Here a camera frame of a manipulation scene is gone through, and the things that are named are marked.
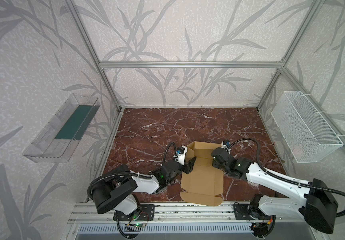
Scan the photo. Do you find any brown cardboard box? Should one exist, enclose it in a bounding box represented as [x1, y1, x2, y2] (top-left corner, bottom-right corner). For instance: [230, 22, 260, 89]
[180, 142, 224, 207]

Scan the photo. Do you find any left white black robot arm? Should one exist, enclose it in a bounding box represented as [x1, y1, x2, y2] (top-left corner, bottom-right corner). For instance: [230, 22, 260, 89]
[87, 157, 196, 218]

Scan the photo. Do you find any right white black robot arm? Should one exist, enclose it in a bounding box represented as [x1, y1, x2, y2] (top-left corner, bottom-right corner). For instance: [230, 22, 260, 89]
[211, 148, 345, 234]

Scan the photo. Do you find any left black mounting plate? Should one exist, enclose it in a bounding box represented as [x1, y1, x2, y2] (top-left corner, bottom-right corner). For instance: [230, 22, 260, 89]
[113, 204, 155, 221]

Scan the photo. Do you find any black mounting plate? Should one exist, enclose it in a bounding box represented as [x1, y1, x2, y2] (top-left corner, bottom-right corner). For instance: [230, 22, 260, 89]
[233, 202, 272, 221]
[113, 204, 155, 221]

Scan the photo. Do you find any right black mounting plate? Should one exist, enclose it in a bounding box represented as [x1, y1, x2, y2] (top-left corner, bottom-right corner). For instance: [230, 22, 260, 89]
[233, 202, 272, 221]

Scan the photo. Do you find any green circuit board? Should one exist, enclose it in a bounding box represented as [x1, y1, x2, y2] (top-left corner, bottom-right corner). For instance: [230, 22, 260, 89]
[126, 222, 148, 231]

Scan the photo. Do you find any pink item in basket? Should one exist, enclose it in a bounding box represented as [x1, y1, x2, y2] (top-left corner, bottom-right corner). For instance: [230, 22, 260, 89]
[291, 144, 304, 158]

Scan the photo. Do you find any green mat in bin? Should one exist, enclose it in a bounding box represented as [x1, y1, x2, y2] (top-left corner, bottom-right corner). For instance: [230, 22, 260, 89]
[55, 105, 99, 141]

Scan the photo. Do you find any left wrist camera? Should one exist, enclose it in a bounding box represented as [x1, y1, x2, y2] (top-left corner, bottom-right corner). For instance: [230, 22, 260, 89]
[174, 146, 188, 166]

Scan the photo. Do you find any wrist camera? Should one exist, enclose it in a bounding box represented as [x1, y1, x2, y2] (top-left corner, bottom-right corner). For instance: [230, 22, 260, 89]
[221, 140, 232, 149]
[174, 146, 188, 166]

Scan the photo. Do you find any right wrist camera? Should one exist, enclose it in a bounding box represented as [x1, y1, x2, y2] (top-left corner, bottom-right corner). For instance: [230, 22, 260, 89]
[221, 140, 232, 149]

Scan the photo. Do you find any white wire mesh basket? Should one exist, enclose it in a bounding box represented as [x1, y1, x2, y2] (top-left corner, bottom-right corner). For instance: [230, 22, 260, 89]
[271, 91, 344, 164]

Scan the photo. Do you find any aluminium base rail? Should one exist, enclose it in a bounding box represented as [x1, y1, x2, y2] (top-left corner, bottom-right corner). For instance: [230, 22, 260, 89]
[67, 201, 320, 224]

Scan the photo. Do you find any clear plastic wall bin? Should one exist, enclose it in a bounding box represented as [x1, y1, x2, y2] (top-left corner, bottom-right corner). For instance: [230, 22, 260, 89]
[22, 94, 100, 163]

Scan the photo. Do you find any aluminium frame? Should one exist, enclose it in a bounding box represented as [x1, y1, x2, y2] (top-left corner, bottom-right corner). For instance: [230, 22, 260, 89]
[60, 1, 345, 161]

